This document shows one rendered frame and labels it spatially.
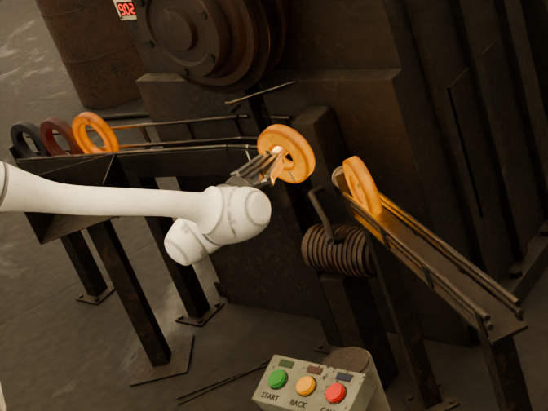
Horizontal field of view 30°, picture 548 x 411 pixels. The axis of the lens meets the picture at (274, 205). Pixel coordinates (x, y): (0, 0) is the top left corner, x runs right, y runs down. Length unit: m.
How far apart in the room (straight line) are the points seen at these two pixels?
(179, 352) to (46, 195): 1.44
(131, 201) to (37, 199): 0.19
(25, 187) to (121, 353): 1.59
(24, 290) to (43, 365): 0.61
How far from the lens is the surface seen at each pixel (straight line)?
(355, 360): 2.24
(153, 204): 2.09
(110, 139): 3.36
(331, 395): 2.03
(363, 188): 2.40
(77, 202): 2.11
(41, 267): 4.39
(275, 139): 2.45
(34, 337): 3.93
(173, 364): 3.40
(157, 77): 3.18
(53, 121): 3.53
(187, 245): 2.22
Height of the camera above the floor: 1.86
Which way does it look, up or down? 27 degrees down
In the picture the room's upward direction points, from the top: 21 degrees counter-clockwise
